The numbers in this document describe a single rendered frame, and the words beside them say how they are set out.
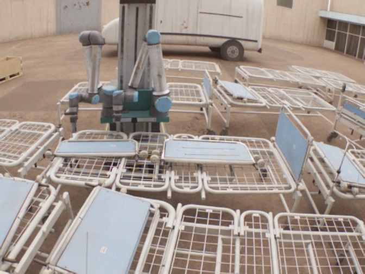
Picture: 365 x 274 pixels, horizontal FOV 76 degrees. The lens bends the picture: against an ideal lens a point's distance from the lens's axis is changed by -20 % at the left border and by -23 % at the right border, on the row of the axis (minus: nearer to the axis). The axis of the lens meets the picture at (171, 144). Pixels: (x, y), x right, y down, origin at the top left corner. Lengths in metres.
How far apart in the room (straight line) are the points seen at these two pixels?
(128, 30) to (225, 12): 6.98
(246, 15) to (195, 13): 1.76
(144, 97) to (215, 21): 6.88
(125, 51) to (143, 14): 0.40
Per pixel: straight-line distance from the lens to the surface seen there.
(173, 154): 2.27
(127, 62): 2.81
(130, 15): 2.76
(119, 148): 2.43
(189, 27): 9.26
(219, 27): 9.48
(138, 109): 2.86
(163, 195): 2.76
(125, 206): 1.76
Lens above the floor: 1.69
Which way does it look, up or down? 28 degrees down
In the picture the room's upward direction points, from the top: 3 degrees clockwise
